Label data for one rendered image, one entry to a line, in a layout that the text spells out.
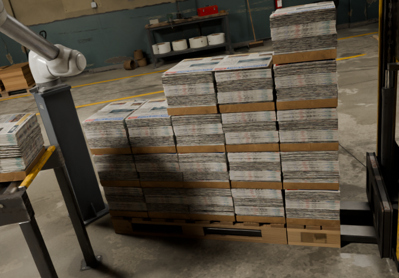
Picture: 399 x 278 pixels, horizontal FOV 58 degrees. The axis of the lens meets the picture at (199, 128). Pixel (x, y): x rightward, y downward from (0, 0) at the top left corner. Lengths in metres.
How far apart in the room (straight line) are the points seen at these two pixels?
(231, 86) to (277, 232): 0.91
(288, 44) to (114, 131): 1.11
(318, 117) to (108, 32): 7.36
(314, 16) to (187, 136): 0.90
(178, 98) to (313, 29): 0.76
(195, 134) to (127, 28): 6.90
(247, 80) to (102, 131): 0.94
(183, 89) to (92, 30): 7.04
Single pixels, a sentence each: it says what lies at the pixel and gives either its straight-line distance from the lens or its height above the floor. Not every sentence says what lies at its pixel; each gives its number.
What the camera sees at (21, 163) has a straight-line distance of 1.75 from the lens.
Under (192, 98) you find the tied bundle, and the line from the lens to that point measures 1.91.
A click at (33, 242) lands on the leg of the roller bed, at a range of 1.75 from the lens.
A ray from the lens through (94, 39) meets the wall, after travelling 8.87.
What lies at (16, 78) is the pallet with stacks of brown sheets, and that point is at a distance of 8.35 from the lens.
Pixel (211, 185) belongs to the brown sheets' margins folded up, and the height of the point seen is 0.39.
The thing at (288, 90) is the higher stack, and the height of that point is 0.93.
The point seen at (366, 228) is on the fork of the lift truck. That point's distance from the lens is 2.28.
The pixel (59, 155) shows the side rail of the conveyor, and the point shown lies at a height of 0.75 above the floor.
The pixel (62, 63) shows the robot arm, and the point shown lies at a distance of 2.34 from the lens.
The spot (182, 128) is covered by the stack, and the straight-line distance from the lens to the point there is 2.00.
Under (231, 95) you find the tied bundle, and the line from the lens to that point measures 1.85.
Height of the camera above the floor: 1.46
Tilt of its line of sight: 21 degrees down
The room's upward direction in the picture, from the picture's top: 10 degrees counter-clockwise
